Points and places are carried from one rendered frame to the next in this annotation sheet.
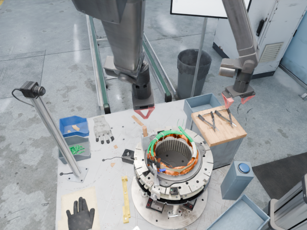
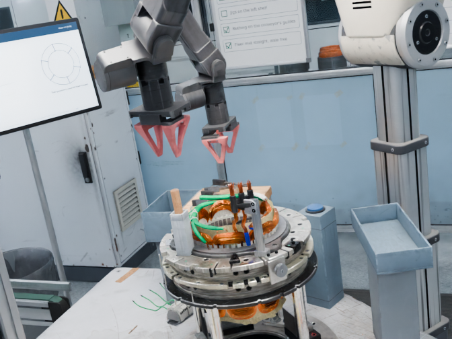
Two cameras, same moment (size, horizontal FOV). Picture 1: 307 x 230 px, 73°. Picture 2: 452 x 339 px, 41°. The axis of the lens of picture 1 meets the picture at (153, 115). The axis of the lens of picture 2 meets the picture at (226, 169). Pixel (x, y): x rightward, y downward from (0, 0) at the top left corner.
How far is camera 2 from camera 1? 0.92 m
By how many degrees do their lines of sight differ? 52
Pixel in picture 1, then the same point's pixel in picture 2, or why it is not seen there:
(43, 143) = not seen: outside the picture
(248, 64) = (218, 64)
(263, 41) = (106, 187)
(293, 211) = (402, 186)
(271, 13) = (88, 135)
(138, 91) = (164, 89)
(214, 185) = not seen: hidden behind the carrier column
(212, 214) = (344, 328)
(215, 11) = (48, 109)
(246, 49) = (205, 46)
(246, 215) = (379, 228)
